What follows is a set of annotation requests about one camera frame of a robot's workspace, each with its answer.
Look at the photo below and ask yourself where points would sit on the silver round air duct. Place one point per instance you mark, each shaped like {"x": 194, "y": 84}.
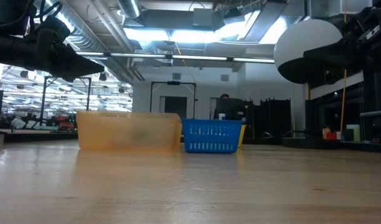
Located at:
{"x": 129, "y": 7}

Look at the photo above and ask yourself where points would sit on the brass lamp stem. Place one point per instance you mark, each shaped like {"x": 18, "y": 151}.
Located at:
{"x": 307, "y": 109}

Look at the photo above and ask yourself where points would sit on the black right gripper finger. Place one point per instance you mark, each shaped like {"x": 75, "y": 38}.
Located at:
{"x": 330, "y": 76}
{"x": 327, "y": 56}

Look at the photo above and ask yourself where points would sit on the yellow slotted plastic basket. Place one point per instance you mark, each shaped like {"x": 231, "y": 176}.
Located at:
{"x": 241, "y": 135}

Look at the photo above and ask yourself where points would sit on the blue slotted plastic basket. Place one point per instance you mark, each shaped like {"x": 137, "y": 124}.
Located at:
{"x": 209, "y": 135}

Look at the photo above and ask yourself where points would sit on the small red box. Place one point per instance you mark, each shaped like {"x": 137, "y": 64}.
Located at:
{"x": 331, "y": 136}

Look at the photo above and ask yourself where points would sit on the translucent orange plastic bin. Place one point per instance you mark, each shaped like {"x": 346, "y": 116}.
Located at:
{"x": 115, "y": 130}

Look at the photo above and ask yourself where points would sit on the pale green container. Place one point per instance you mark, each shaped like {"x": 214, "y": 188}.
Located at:
{"x": 354, "y": 132}

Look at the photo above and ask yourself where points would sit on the person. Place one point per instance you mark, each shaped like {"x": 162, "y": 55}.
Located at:
{"x": 224, "y": 96}

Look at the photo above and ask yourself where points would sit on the black frame stand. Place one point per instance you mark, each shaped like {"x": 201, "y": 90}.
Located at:
{"x": 66, "y": 85}
{"x": 173, "y": 83}

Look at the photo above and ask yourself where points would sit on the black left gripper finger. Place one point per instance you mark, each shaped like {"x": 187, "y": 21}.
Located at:
{"x": 87, "y": 67}

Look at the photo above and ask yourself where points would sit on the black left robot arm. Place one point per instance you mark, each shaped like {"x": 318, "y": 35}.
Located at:
{"x": 10, "y": 46}

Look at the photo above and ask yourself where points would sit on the black cabinet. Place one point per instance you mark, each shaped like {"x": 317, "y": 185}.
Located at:
{"x": 274, "y": 118}

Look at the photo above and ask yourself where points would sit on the linear ceiling light bar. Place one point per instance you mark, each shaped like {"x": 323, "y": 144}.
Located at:
{"x": 165, "y": 56}

